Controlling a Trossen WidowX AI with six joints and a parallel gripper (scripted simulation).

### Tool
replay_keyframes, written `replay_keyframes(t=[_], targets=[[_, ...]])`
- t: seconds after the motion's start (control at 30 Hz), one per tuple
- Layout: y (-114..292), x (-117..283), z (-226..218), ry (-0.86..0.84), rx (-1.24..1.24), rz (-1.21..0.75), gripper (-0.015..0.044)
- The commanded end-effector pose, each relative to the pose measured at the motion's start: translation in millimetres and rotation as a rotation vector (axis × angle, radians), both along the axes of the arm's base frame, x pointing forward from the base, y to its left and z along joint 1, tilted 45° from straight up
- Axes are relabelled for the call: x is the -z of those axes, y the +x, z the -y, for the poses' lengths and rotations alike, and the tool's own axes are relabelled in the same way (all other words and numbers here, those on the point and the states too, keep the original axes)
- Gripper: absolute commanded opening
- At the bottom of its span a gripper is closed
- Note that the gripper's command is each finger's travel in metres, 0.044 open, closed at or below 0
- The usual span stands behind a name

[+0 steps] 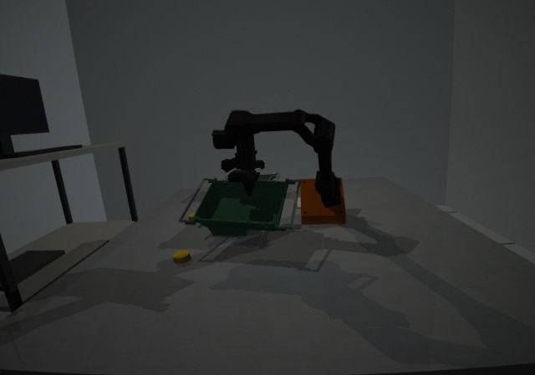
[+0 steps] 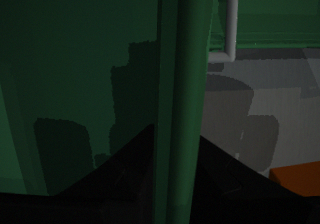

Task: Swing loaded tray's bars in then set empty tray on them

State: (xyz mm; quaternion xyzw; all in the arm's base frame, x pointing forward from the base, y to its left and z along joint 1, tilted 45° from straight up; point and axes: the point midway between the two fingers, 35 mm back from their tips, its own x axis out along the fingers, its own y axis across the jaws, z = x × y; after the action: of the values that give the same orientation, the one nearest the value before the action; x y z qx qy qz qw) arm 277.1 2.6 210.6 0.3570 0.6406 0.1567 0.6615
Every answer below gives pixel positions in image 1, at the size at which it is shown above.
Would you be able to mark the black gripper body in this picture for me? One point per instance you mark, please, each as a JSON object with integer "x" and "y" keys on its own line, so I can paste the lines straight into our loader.
{"x": 248, "y": 164}

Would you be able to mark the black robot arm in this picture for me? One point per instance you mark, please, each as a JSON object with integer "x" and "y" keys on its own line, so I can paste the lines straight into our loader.
{"x": 241, "y": 126}

